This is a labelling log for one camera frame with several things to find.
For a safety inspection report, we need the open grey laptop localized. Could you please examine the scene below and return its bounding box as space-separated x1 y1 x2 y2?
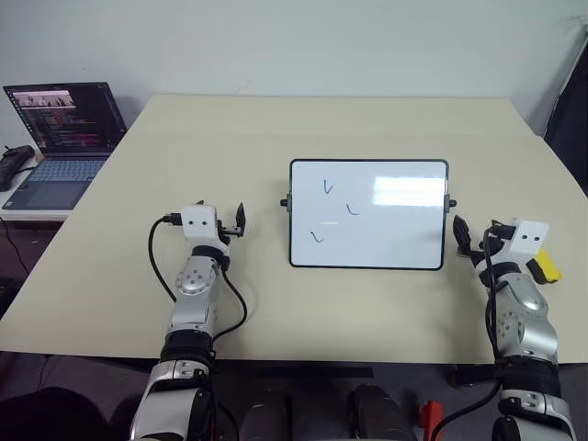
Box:
1 82 130 212

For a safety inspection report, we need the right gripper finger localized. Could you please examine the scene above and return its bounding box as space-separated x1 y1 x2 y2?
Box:
452 214 475 254

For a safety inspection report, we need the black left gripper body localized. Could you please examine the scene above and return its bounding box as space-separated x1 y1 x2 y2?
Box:
215 220 238 245

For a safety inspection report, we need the red plastic object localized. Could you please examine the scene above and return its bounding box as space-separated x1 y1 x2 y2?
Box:
418 400 444 441

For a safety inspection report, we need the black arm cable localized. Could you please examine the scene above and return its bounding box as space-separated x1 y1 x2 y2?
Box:
430 219 512 441
147 211 250 342

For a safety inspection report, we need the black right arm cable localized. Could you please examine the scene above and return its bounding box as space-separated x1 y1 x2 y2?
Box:
430 219 512 441

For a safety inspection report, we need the dark rounded shape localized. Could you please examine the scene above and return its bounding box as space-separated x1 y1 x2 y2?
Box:
240 390 294 441
347 384 415 441

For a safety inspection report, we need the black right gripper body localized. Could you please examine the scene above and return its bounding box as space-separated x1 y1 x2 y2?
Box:
457 236 505 272

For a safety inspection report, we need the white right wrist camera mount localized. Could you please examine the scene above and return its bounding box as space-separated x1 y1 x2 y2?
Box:
502 220 550 266

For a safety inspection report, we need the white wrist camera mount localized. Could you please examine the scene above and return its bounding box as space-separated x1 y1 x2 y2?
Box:
180 205 232 258
502 220 550 266

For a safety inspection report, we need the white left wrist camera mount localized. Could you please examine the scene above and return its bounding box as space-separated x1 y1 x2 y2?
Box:
180 205 232 258

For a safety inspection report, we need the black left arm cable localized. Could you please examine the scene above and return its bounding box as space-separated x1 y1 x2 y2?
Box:
147 211 250 342

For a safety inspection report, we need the black bar under table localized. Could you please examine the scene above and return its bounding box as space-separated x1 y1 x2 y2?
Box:
255 366 375 379

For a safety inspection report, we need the black caster base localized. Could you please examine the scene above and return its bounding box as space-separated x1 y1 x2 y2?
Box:
447 366 498 391

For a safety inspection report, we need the black handheld controller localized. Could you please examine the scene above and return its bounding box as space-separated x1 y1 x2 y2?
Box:
0 144 37 193

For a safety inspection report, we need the black fabric panel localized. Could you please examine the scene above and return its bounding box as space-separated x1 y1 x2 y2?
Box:
541 27 588 199

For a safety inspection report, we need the black-framed whiteboard on stand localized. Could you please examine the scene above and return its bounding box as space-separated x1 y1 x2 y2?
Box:
279 158 458 272

